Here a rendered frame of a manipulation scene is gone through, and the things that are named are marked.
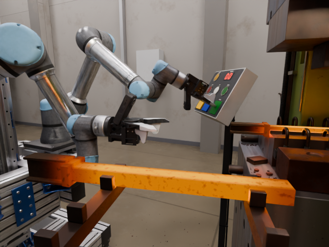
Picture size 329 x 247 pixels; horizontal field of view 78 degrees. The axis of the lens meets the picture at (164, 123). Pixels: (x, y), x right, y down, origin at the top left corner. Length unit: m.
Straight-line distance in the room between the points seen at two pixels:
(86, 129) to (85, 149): 0.08
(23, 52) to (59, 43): 4.83
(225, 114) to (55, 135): 0.88
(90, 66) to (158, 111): 2.88
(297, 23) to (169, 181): 0.45
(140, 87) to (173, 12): 3.21
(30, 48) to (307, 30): 0.71
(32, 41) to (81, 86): 0.56
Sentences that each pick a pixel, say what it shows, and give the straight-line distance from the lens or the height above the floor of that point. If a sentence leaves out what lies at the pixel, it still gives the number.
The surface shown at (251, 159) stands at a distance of 0.60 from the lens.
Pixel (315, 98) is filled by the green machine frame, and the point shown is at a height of 1.07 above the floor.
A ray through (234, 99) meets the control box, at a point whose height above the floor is 1.05.
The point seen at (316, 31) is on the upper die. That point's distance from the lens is 0.60.
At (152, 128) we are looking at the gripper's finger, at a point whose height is 1.00.
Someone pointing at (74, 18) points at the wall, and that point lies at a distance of 5.29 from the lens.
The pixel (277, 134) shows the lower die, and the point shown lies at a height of 0.99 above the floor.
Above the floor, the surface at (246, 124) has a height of 1.01.
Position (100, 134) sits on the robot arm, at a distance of 0.73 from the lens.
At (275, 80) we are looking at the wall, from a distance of 3.55.
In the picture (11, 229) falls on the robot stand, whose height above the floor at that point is 0.51.
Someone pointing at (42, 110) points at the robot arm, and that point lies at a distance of 1.22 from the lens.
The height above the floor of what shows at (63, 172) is 0.99.
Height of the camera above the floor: 1.13
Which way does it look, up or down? 11 degrees down
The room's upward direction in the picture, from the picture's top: straight up
